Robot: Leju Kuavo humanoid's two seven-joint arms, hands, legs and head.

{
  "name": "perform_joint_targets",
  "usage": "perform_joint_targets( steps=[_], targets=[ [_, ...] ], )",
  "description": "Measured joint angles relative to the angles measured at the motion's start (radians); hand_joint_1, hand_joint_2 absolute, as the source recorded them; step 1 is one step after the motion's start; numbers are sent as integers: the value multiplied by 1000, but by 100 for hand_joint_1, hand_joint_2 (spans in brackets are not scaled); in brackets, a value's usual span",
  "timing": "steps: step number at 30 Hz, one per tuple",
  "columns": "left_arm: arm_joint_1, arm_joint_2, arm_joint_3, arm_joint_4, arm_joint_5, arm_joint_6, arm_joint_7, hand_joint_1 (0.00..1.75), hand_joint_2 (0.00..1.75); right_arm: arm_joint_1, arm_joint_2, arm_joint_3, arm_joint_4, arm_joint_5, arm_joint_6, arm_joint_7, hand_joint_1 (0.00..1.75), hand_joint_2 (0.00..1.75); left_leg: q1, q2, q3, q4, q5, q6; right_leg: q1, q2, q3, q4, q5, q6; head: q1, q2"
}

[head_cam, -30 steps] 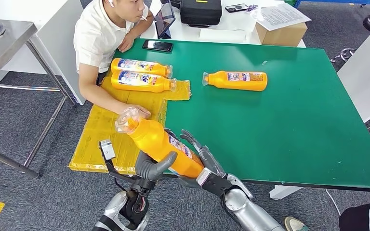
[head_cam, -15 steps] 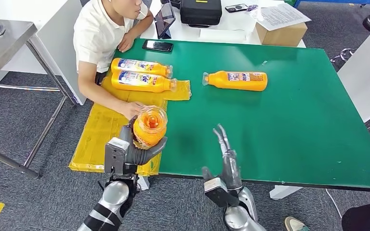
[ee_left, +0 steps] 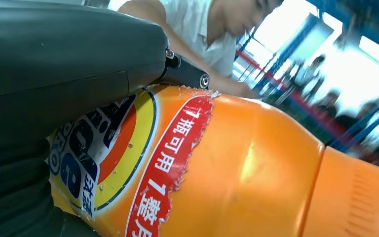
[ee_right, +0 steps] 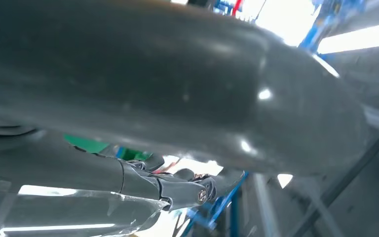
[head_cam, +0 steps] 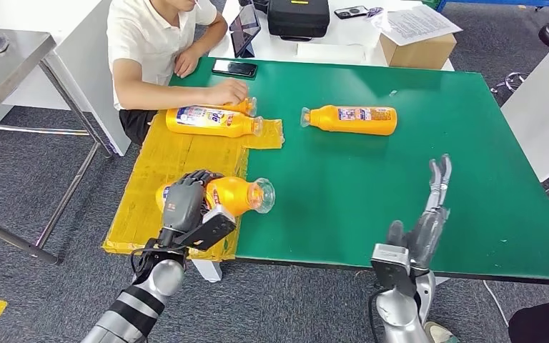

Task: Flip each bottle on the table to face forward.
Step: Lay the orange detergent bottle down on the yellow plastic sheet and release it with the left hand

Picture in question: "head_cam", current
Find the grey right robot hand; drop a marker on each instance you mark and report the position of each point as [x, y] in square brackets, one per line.
[426, 236]

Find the person's left hand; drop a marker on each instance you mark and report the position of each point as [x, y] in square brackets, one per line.
[187, 62]

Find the person's right hand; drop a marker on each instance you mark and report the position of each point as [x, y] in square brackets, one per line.
[229, 92]

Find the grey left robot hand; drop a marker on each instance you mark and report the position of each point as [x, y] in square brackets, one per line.
[182, 203]

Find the orange detergent bottle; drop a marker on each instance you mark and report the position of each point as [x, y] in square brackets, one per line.
[234, 194]
[331, 120]
[246, 107]
[198, 128]

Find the person's right forearm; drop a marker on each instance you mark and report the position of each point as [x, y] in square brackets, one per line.
[161, 97]

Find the person's left forearm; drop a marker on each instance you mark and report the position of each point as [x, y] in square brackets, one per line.
[212, 37]

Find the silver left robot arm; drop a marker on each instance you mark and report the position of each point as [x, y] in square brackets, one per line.
[156, 284]

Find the black smartphone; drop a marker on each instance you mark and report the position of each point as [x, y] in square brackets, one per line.
[234, 68]

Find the white desk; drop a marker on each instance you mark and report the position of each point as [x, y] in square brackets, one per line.
[85, 85]
[274, 47]
[539, 109]

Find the yellow taped cardboard sheet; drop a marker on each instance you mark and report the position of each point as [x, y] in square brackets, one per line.
[161, 156]

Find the person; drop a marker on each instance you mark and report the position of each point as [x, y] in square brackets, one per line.
[535, 326]
[137, 38]

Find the tablet with folding stand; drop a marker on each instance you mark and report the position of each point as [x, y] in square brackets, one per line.
[245, 24]

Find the chrome chair base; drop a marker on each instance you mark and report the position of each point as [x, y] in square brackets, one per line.
[513, 80]

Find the black device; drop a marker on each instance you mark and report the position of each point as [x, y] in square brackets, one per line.
[255, 5]

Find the green table mat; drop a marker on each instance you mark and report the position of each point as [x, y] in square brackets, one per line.
[468, 156]

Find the black carrying case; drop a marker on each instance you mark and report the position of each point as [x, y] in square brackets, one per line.
[298, 19]

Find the blue metal rack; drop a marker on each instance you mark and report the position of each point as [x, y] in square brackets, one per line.
[492, 3]

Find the brown cardboard box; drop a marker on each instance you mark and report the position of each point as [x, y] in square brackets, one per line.
[421, 54]

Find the stainless steel table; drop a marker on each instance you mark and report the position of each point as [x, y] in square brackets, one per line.
[0, 75]

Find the printed paper sheet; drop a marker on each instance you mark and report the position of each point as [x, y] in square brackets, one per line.
[416, 23]

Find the green plastic crate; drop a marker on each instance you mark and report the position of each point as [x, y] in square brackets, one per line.
[430, 3]

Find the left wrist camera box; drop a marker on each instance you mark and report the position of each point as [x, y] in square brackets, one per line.
[208, 232]

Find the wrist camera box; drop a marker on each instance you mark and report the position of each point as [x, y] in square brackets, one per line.
[390, 270]
[208, 232]

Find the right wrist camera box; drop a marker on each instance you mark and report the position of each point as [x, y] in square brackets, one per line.
[390, 270]

